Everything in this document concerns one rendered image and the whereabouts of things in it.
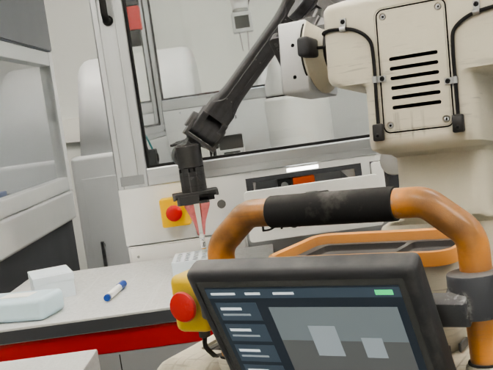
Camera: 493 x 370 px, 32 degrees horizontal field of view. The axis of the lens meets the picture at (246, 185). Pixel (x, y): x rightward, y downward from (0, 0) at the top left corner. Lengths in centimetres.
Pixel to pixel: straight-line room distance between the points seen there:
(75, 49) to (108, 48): 328
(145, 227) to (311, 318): 138
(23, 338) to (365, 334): 95
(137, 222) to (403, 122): 114
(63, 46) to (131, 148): 334
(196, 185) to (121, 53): 46
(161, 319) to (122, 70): 79
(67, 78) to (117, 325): 394
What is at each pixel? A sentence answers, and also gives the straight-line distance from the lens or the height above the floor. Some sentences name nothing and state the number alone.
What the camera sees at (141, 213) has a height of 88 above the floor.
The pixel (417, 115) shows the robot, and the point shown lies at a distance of 121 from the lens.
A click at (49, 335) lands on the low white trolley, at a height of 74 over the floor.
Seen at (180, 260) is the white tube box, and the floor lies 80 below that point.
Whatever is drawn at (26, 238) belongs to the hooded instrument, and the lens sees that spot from 258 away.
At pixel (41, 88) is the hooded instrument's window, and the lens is 309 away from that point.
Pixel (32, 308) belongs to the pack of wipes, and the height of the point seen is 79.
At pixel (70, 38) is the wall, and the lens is 552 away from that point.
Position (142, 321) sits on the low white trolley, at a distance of 165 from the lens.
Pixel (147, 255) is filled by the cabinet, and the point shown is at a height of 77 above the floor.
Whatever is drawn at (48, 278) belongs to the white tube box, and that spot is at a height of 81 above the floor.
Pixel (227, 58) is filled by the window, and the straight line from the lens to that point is 221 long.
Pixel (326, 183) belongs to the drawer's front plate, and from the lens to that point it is 187.
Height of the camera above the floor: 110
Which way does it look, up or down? 5 degrees down
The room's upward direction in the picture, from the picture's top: 8 degrees counter-clockwise
